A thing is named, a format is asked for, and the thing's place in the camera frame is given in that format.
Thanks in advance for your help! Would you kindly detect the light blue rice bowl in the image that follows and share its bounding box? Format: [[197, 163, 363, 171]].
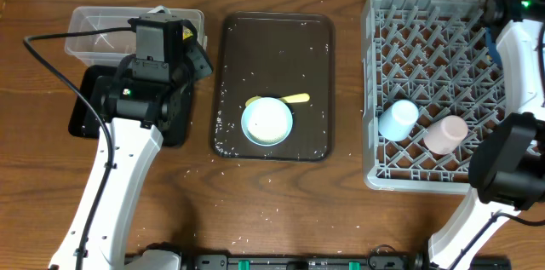
[[241, 97, 294, 146]]

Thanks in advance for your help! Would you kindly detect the pink plastic cup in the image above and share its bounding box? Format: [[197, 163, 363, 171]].
[[423, 115, 468, 155]]

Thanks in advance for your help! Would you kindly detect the light blue plastic cup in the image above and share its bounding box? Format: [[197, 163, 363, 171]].
[[378, 100, 419, 141]]

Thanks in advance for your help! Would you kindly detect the dark blue plate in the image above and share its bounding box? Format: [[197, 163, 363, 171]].
[[485, 27, 502, 66]]

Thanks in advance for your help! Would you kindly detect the white tissue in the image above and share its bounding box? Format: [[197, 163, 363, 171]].
[[149, 5, 170, 14]]

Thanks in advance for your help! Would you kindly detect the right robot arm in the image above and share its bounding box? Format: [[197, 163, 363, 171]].
[[413, 0, 544, 269]]

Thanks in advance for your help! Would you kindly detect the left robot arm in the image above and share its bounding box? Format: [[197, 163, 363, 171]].
[[49, 14, 213, 269]]

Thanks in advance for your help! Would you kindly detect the grey dishwasher rack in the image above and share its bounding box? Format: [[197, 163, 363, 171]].
[[361, 0, 507, 194]]

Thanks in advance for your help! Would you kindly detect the clear plastic bin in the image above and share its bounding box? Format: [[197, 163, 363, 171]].
[[65, 6, 208, 66]]

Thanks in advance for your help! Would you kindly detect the brown serving tray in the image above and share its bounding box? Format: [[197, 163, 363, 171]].
[[210, 12, 335, 162]]

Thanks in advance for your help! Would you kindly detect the black plastic tray bin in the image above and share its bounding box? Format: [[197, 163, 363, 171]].
[[68, 65, 194, 147]]

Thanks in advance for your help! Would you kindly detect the yellow plastic spoon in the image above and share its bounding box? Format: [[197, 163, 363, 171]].
[[244, 93, 310, 106]]

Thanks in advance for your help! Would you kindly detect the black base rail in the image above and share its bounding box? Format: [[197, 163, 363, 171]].
[[123, 252, 512, 270]]

